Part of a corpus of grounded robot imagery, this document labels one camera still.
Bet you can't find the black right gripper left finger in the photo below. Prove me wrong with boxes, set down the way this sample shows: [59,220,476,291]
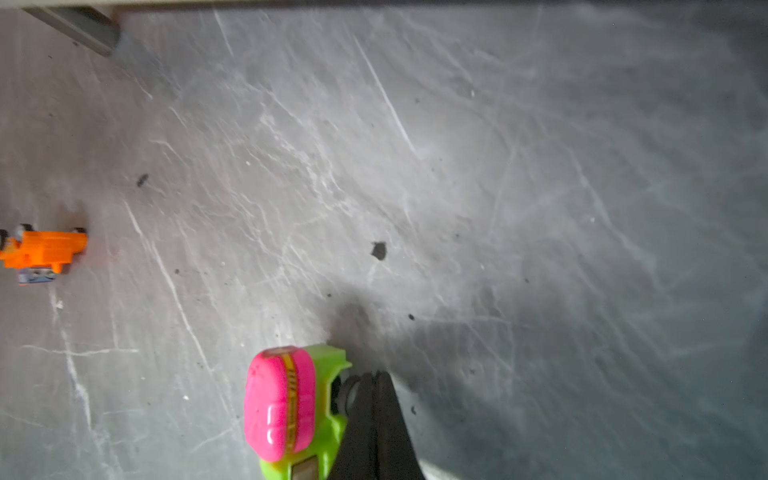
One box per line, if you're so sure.
[327,373,376,480]

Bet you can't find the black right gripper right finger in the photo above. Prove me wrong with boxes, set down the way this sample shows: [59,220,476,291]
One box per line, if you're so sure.
[374,372,425,480]

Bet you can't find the green pink toy car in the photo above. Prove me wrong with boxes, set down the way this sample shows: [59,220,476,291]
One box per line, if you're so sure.
[244,344,352,480]

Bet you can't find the white two-tier shelf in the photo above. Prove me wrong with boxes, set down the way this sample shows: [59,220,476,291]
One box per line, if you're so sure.
[0,0,768,59]

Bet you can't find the orange toy car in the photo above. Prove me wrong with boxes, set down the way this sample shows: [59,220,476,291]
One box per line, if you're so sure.
[1,224,88,286]

